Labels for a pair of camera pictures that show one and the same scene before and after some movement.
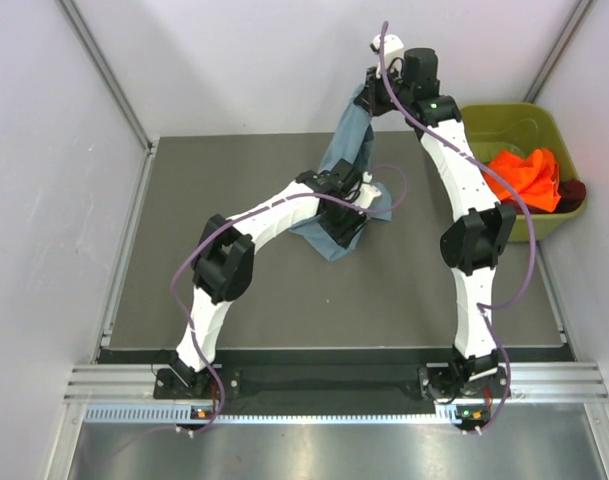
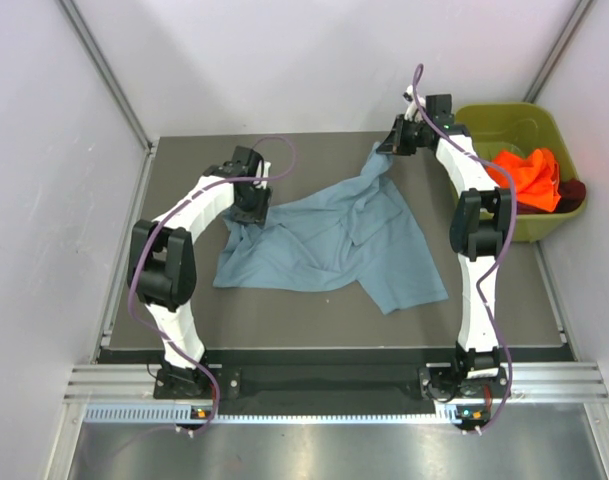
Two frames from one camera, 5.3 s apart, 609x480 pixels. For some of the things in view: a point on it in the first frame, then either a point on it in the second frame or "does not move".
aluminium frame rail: [91, 383] does not move
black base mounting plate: [339, 381] does not move
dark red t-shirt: [571, 191] does not move
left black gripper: [344, 233] to [256, 216]
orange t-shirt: [535, 175] does not move
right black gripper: [368, 97] to [392, 144]
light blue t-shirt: [351, 144] to [365, 232]
